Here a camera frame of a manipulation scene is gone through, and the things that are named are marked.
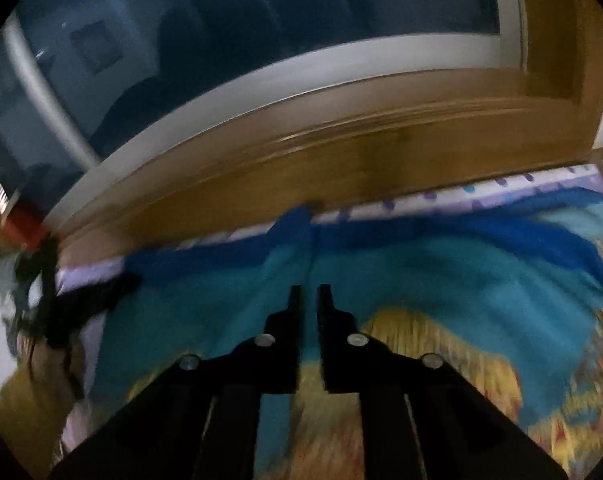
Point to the large glass window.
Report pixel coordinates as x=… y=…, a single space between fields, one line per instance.
x=231 y=10

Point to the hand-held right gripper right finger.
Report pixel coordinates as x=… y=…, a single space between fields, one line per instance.
x=334 y=350

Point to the purple dotted mat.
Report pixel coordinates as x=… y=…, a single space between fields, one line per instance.
x=431 y=199

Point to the red cardboard box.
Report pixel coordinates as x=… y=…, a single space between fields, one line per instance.
x=24 y=225

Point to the stack of dark folded clothes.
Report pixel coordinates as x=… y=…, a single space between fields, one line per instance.
x=1 y=280

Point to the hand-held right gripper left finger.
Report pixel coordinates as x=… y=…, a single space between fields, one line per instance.
x=286 y=350

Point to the blue patterned scarf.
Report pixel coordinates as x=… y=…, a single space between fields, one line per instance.
x=431 y=285

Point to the wooden window casing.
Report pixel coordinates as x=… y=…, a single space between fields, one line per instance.
x=331 y=160

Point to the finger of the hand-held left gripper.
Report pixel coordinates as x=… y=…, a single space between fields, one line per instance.
x=96 y=300

